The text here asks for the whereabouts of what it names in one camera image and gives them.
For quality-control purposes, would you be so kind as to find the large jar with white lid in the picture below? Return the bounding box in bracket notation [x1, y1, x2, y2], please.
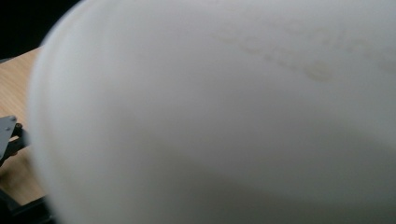
[27, 0, 396, 224]

